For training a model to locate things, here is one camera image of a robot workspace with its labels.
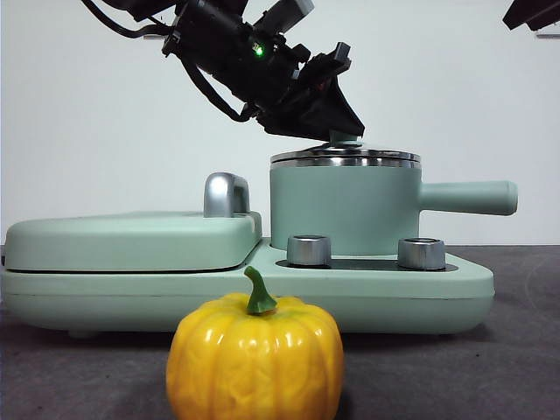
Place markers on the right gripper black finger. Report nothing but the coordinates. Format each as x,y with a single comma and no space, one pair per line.
538,13

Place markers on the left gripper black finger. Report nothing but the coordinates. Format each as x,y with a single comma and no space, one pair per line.
324,118

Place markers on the glass lid with green knob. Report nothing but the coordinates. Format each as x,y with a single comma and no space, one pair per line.
345,154

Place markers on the yellow toy pumpkin green stem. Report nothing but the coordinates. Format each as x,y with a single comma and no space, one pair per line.
254,363

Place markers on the silver control knob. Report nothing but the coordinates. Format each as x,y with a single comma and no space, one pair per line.
421,254
308,251

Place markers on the mint green breakfast machine base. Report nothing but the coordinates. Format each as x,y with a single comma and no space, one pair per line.
394,297

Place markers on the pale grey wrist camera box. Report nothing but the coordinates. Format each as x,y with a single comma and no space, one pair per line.
289,11

